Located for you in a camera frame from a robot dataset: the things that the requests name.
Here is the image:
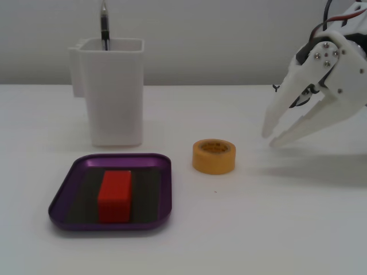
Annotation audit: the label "red rectangular block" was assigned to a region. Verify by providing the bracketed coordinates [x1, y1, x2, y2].
[97, 170, 132, 224]

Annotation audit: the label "white 3D-printed gripper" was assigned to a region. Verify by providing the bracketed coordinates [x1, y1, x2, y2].
[261, 30, 367, 148]

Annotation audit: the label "yellow tape roll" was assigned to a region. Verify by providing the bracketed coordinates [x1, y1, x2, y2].
[192, 139, 237, 175]

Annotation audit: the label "purple metal tray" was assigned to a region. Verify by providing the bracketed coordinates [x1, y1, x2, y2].
[48, 153, 173, 232]

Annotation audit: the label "black cable with connector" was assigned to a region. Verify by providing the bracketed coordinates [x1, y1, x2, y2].
[271, 84, 319, 109]

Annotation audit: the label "black ballpoint pen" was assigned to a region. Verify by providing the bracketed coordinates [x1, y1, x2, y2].
[100, 0, 111, 52]

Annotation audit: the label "red and black servo wires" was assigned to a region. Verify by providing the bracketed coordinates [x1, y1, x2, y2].
[309, 0, 359, 40]

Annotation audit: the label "white plastic pen holder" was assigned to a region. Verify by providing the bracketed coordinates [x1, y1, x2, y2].
[68, 38, 145, 148]

